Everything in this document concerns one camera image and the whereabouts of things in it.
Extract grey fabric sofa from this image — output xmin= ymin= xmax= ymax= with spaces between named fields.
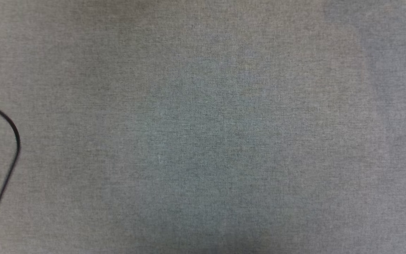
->
xmin=0 ymin=0 xmax=406 ymax=254

